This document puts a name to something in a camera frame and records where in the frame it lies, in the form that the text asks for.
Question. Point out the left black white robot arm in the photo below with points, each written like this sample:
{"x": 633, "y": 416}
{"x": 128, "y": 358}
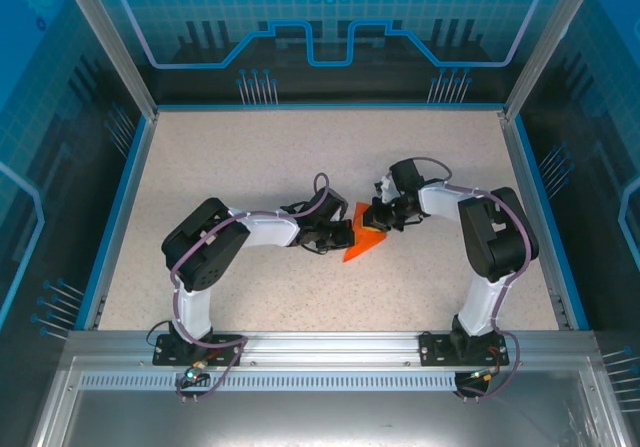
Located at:
{"x": 205, "y": 247}

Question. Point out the orange square paper sheet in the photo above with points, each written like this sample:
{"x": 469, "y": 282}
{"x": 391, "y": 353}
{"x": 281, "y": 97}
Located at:
{"x": 360, "y": 249}

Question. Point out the aluminium mounting rail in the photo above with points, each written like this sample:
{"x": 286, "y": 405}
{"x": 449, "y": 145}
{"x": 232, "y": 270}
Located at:
{"x": 330, "y": 348}

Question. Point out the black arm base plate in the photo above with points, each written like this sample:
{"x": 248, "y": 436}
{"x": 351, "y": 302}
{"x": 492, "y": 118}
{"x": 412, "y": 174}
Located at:
{"x": 164, "y": 356}
{"x": 434, "y": 349}

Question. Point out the aluminium frame post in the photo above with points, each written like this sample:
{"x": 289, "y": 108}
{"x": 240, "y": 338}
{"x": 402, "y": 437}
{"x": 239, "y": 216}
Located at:
{"x": 115, "y": 52}
{"x": 545, "y": 47}

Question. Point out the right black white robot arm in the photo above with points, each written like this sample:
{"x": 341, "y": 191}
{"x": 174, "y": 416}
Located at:
{"x": 500, "y": 237}

